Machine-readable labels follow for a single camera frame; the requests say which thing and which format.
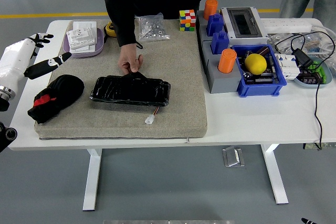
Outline black adapter with cord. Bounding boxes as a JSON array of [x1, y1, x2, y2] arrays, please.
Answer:
[[274, 31, 336, 151]]

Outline circuit board parts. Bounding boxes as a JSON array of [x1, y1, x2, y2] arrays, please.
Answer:
[[241, 49, 280, 86]]

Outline white power strip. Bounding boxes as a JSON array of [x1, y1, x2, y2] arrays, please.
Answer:
[[259, 18, 313, 33]]

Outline person's right hand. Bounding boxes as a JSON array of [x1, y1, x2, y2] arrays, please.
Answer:
[[117, 44, 144, 75]]

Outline black panel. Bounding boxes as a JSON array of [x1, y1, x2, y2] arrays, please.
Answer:
[[89, 71, 171, 107]]

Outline white table leg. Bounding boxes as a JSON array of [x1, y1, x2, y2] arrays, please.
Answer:
[[260, 144, 289, 205], [82, 148, 102, 211]]

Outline silver floor plate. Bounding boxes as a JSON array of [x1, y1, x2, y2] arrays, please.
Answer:
[[222, 146, 246, 168]]

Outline grey block holder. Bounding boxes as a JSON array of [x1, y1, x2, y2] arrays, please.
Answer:
[[196, 10, 244, 94]]

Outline black components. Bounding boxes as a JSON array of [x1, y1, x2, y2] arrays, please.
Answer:
[[299, 69, 324, 86]]

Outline light blue dish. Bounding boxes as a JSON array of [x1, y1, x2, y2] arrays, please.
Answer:
[[293, 56, 333, 89]]

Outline multicolour puzzle cube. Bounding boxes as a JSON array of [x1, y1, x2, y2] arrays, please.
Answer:
[[179, 9, 197, 32]]

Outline black rag with red tag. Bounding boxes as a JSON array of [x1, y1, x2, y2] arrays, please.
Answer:
[[27, 74, 85, 124]]

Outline white cable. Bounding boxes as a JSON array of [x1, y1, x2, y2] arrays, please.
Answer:
[[311, 24, 336, 51]]

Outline white circuit breaker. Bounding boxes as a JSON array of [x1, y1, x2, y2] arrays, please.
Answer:
[[275, 52, 301, 81]]

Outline white socket module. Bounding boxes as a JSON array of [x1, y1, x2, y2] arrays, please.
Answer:
[[66, 26, 97, 50]]

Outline white switch plate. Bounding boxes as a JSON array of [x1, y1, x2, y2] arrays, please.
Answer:
[[70, 21, 97, 53]]

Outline purple tray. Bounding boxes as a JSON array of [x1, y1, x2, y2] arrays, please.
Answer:
[[62, 27, 105, 59]]

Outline grey-brown mat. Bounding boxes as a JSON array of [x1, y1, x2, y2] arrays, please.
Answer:
[[34, 19, 208, 140]]

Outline clear bag of screws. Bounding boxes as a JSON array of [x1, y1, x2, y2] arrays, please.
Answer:
[[134, 13, 171, 42]]

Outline blue block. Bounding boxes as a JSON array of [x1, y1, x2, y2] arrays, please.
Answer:
[[206, 13, 224, 37], [211, 30, 230, 55]]

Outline orange cylinder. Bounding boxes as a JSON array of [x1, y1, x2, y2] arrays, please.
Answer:
[[204, 0, 219, 21], [217, 48, 237, 74]]

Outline white connector with orange wires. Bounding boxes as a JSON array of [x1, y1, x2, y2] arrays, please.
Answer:
[[144, 107, 160, 125]]

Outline blue plastic bin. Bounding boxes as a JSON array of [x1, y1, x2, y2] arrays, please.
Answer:
[[230, 44, 288, 98]]

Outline yellow tape measure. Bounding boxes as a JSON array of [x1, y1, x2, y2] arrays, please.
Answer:
[[104, 22, 118, 38]]

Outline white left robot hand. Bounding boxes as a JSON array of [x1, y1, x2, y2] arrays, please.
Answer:
[[0, 33, 72, 90]]

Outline grey electrical enclosure box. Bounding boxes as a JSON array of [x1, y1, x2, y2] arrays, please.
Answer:
[[219, 6, 269, 46]]

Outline yellow ball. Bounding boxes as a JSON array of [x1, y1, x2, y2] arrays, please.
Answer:
[[244, 53, 268, 75]]

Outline clear bag of parts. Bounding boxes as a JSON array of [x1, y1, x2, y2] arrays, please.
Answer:
[[267, 33, 326, 54]]

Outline green plastic part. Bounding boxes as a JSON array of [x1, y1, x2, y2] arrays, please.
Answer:
[[307, 60, 328, 83]]

